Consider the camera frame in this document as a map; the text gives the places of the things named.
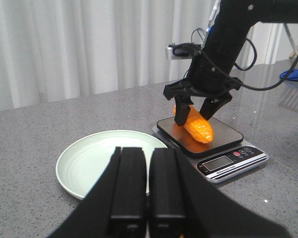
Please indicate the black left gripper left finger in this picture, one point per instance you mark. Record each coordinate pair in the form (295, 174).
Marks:
(116, 206)

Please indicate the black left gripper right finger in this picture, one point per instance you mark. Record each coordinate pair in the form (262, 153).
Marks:
(182, 204)

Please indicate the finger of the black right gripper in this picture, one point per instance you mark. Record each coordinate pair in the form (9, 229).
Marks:
(182, 109)
(211, 105)

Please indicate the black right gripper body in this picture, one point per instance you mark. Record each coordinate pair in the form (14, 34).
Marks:
(208, 76)

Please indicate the orange corn cob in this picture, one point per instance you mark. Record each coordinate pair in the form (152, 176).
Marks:
(198, 127)

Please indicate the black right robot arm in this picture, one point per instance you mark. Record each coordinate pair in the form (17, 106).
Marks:
(234, 20)

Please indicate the silver digital kitchen scale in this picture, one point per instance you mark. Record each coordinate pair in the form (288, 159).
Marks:
(228, 155)

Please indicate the pale green plate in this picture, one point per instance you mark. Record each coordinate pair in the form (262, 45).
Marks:
(80, 165)

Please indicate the blue cloth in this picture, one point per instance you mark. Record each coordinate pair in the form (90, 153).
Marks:
(293, 76)

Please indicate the white curtain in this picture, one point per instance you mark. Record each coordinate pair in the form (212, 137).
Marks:
(52, 50)

